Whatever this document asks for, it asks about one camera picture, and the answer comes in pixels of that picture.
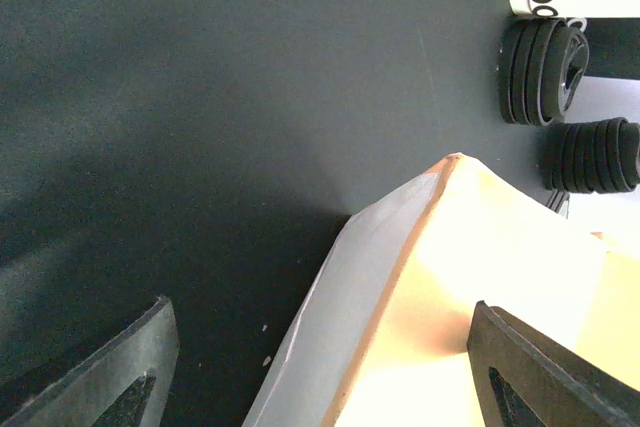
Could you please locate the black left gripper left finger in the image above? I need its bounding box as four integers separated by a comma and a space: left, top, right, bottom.
1, 296, 179, 426

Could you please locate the tall white cup stack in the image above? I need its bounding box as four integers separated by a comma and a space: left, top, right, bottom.
568, 18, 640, 80

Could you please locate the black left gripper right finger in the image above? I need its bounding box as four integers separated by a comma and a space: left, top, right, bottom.
467, 301, 639, 426

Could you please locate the brown paper takeout bag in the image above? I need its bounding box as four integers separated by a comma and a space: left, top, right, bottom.
244, 153, 639, 426

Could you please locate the stack of black lids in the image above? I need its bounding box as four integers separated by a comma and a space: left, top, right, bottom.
498, 18, 590, 127
540, 117, 639, 194

